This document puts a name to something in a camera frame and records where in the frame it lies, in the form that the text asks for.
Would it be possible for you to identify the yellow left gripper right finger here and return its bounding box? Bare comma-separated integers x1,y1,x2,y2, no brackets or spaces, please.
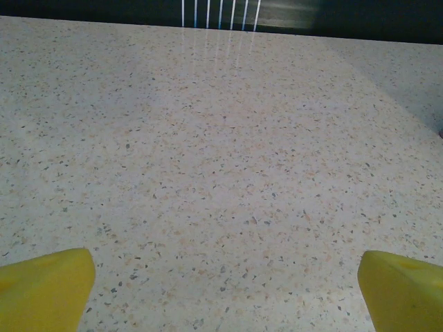
356,250,443,332

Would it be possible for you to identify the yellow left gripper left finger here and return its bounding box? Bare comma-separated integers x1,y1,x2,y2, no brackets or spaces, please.
0,247,97,332

